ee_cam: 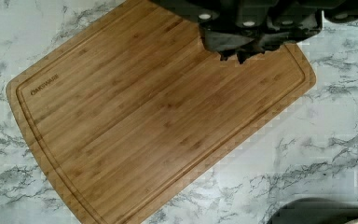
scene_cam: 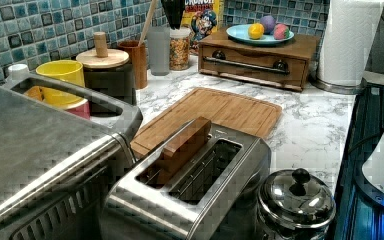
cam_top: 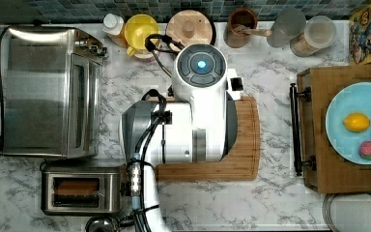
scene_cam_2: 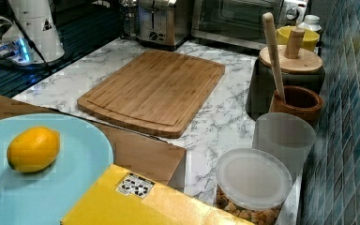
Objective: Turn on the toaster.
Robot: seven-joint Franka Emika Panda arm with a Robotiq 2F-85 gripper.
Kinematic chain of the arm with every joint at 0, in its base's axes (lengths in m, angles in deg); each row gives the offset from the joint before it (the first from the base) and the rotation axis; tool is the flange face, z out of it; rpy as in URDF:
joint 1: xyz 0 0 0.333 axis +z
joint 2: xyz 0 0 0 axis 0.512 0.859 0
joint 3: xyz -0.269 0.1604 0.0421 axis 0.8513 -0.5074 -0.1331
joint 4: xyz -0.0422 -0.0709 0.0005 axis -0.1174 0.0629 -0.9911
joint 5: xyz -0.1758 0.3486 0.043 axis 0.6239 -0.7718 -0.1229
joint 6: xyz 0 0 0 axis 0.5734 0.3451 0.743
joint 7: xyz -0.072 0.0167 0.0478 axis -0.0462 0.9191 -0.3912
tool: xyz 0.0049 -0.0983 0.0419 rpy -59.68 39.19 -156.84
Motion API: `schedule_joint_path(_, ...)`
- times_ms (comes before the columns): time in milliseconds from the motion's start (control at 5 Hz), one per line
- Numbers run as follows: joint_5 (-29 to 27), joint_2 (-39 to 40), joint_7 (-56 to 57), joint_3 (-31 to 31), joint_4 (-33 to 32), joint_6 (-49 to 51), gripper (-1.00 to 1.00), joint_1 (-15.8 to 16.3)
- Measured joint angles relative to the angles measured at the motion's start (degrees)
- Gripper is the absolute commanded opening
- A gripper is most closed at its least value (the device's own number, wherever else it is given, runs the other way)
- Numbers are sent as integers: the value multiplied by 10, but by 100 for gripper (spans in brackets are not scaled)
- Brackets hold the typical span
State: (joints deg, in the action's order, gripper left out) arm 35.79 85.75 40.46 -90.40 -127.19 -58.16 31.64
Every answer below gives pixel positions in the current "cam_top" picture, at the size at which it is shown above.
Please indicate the frosted plastic cup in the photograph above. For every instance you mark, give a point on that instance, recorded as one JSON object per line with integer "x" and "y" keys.
{"x": 289, "y": 23}

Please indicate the wooden spoon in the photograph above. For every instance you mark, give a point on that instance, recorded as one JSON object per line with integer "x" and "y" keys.
{"x": 249, "y": 31}

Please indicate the bread slice in toaster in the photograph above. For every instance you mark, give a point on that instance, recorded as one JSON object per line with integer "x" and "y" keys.
{"x": 77, "y": 187}

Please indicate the bamboo cutting board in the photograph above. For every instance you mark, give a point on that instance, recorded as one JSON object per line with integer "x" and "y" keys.
{"x": 242, "y": 162}

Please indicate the red toy strawberry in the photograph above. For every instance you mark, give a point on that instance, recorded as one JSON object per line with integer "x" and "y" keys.
{"x": 365, "y": 150}

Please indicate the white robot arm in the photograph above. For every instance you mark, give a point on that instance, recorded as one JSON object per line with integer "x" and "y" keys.
{"x": 199, "y": 125}

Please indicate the yellow mug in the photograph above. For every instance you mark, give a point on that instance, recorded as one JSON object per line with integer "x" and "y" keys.
{"x": 138, "y": 28}

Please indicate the wooden serving tray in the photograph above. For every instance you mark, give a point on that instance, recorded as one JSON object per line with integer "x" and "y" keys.
{"x": 323, "y": 169}

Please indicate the clear jar with cereal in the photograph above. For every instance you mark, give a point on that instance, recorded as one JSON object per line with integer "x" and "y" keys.
{"x": 319, "y": 33}

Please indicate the silver two-slot toaster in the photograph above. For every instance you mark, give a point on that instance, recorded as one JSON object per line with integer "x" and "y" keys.
{"x": 107, "y": 200}

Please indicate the white round bowl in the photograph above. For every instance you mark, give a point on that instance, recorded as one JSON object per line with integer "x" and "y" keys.
{"x": 347, "y": 212}

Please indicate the silver toaster oven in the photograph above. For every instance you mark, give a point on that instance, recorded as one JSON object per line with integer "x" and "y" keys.
{"x": 50, "y": 92}

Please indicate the brown wooden cup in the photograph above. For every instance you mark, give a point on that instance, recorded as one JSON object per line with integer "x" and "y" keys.
{"x": 239, "y": 19}

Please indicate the dark canister with wooden lid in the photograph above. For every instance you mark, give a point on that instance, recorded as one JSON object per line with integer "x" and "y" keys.
{"x": 190, "y": 27}

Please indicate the small metal pot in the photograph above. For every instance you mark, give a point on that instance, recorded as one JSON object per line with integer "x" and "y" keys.
{"x": 101, "y": 224}

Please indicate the yellow lemon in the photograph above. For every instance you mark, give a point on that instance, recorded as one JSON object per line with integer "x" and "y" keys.
{"x": 356, "y": 122}

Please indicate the white capped bottle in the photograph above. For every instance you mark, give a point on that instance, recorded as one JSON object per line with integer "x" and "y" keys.
{"x": 113, "y": 26}

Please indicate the light blue plate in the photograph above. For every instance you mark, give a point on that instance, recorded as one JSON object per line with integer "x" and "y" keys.
{"x": 351, "y": 99}

